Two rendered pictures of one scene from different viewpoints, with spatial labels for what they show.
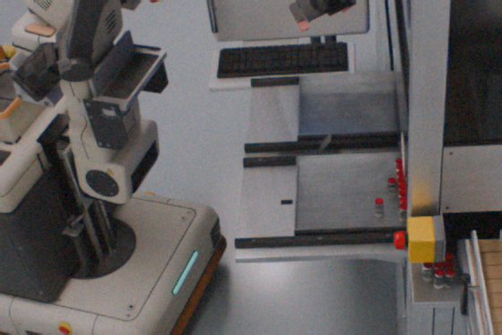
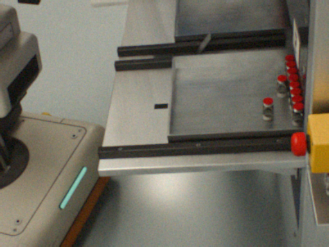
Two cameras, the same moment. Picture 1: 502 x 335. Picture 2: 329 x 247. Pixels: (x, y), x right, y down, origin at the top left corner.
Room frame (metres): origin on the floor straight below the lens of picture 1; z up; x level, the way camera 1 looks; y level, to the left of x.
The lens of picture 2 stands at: (0.55, -0.03, 1.70)
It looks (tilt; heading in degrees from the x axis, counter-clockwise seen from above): 42 degrees down; 4
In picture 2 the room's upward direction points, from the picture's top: 10 degrees counter-clockwise
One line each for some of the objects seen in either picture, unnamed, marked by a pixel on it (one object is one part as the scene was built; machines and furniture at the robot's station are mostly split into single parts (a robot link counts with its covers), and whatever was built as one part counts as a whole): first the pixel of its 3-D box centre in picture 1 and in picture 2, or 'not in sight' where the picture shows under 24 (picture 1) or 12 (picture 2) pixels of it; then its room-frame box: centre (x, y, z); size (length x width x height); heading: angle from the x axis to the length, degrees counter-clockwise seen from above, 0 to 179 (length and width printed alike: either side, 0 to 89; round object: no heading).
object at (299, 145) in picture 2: (402, 240); (302, 144); (1.23, -0.20, 0.99); 0.04 x 0.04 x 0.04; 85
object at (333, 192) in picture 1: (365, 193); (250, 94); (1.49, -0.15, 0.90); 0.34 x 0.26 x 0.04; 85
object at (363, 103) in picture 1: (361, 106); (243, 8); (1.83, -0.19, 0.90); 0.34 x 0.26 x 0.04; 85
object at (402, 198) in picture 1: (402, 189); (293, 89); (1.48, -0.24, 0.91); 0.18 x 0.02 x 0.05; 175
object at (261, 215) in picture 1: (336, 157); (217, 58); (1.66, -0.10, 0.87); 0.70 x 0.48 x 0.02; 175
